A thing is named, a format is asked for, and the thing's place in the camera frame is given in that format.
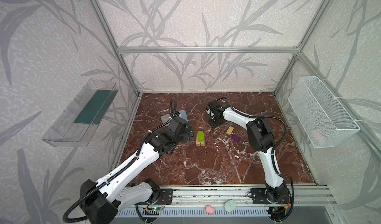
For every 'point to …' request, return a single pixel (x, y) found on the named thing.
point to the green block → (200, 136)
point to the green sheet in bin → (97, 107)
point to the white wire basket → (326, 122)
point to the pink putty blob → (209, 209)
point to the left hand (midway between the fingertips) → (188, 127)
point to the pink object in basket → (316, 134)
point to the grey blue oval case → (182, 114)
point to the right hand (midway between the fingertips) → (214, 119)
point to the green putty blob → (230, 205)
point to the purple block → (235, 138)
